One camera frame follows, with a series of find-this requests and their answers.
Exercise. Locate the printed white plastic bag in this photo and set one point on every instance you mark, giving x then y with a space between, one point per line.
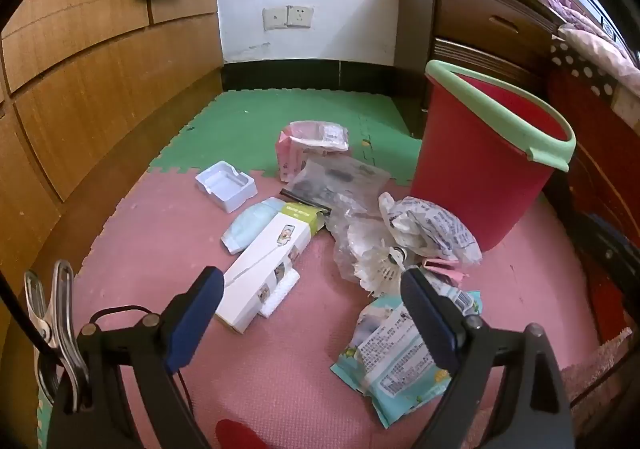
435 229

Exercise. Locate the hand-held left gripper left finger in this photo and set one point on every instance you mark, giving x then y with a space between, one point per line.
195 319

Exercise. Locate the metal spring clip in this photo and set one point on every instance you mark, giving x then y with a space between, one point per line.
60 309

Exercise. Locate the teal printed packet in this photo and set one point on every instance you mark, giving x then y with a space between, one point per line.
395 354

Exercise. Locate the purple floral cloth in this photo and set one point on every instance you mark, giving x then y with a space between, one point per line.
565 4

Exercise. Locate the pale floral pillow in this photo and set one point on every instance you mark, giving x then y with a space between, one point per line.
605 51

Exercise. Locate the brown polka dot cloth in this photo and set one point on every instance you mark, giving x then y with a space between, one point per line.
575 64

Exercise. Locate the pink paper scraps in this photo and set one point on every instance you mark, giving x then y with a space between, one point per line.
442 269

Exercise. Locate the red bucket with green rim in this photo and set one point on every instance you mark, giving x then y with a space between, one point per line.
465 169

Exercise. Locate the pink foam mat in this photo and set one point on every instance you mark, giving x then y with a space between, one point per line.
150 239

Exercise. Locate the white plastic tray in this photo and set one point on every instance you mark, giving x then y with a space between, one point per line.
225 189

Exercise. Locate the white box with green end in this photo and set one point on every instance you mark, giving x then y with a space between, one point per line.
260 269

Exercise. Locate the brown wooden wardrobe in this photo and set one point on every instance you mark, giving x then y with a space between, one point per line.
75 104

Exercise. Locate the white wall socket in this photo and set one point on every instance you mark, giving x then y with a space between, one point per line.
300 16

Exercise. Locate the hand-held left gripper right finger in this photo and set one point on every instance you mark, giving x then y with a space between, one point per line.
430 324

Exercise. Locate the dark wooden nightstand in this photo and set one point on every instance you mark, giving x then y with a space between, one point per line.
475 14

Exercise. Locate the red object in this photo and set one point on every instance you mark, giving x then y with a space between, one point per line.
240 436

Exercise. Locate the clear zip bag with parts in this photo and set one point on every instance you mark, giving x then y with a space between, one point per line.
340 179

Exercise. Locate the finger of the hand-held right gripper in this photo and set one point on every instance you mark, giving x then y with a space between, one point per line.
612 249

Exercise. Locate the white wall switch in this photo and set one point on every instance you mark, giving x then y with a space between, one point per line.
275 19

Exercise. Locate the clear plastic bag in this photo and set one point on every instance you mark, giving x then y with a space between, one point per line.
350 239

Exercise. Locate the pink packet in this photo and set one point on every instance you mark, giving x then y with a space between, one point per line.
295 154

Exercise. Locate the white shuttlecock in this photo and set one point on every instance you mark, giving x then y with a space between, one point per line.
375 269

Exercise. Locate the green foam mat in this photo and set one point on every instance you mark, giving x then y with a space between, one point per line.
250 129

